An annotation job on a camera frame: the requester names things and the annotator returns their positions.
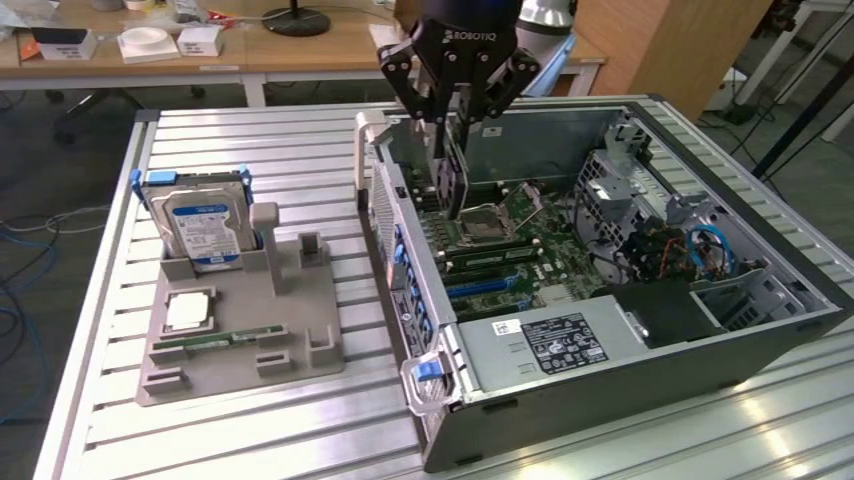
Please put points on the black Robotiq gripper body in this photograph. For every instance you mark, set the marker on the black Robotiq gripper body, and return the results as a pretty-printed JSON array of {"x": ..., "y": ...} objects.
[{"x": 460, "y": 50}]

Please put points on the black low-profile Nvidia GPU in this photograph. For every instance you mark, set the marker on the black low-profile Nvidia GPU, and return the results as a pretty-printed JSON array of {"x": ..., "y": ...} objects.
[{"x": 454, "y": 190}]

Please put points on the white booklet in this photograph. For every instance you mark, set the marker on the white booklet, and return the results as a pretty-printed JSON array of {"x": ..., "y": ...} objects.
[{"x": 390, "y": 42}]

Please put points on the brown cardboard box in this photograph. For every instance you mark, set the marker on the brown cardboard box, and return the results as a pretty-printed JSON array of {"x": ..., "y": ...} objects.
[{"x": 407, "y": 15}]

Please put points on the black round lamp base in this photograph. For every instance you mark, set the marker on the black round lamp base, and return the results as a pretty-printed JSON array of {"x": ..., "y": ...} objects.
[{"x": 296, "y": 22}]

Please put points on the wooden cabinet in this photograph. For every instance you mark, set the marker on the wooden cabinet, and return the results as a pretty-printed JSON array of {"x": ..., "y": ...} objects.
[{"x": 667, "y": 50}]

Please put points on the CPU socket cover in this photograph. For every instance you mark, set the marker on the CPU socket cover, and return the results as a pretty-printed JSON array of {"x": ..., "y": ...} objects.
[{"x": 530, "y": 200}]

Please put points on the metal disk bay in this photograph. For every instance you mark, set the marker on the metal disk bay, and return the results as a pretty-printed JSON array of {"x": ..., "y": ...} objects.
[
  {"x": 614, "y": 200},
  {"x": 741, "y": 295}
]

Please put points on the CPU socket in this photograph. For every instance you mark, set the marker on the CPU socket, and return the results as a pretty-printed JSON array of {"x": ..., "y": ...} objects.
[{"x": 480, "y": 227}]

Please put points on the white labelled box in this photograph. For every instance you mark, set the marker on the white labelled box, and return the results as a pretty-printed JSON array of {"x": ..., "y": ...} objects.
[{"x": 200, "y": 42}]

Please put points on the installed RAM stick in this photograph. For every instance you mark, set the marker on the installed RAM stick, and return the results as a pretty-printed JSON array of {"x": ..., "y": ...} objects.
[{"x": 494, "y": 256}]

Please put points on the white tray on desk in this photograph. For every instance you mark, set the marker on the white tray on desk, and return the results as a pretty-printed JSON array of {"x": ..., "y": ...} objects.
[{"x": 147, "y": 47}]

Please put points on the green motherboard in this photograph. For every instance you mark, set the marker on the green motherboard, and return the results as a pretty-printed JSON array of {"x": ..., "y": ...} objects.
[{"x": 534, "y": 280}]

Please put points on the hard disk in blue caddy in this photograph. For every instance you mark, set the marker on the hard disk in blue caddy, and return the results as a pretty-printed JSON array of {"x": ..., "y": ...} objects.
[{"x": 200, "y": 225}]

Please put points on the blue expansion slot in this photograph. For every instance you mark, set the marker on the blue expansion slot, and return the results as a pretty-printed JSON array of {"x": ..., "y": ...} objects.
[{"x": 483, "y": 289}]

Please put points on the silver chipset heatsink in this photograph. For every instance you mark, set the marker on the silver chipset heatsink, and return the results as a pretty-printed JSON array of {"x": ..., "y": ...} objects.
[{"x": 555, "y": 295}]

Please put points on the black stand pole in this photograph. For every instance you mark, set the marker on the black stand pole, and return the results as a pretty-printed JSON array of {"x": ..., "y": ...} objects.
[{"x": 803, "y": 112}]

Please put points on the black office chair base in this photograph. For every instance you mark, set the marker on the black office chair base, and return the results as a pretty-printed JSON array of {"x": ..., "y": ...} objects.
[{"x": 87, "y": 107}]

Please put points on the grey plastic parts rack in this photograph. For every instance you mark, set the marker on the grey plastic parts rack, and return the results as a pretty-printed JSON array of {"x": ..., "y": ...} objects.
[{"x": 267, "y": 310}]

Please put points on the white box with black top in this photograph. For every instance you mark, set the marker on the white box with black top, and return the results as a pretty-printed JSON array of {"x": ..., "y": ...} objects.
[{"x": 63, "y": 47}]

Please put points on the grey power supply unit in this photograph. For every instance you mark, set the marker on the grey power supply unit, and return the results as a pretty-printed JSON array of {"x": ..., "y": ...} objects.
[{"x": 567, "y": 340}]

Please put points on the silver CPU chip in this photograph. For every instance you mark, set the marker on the silver CPU chip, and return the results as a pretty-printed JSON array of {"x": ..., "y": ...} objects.
[{"x": 187, "y": 312}]

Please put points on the green RAM stick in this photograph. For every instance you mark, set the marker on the green RAM stick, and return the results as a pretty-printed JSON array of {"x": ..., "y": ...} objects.
[{"x": 220, "y": 338}]

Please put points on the blue case release latch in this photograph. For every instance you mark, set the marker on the blue case release latch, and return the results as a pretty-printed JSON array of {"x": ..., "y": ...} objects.
[{"x": 427, "y": 372}]

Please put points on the open black PC case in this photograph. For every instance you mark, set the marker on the open black PC case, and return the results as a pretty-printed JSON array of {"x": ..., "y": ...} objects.
[{"x": 601, "y": 400}]

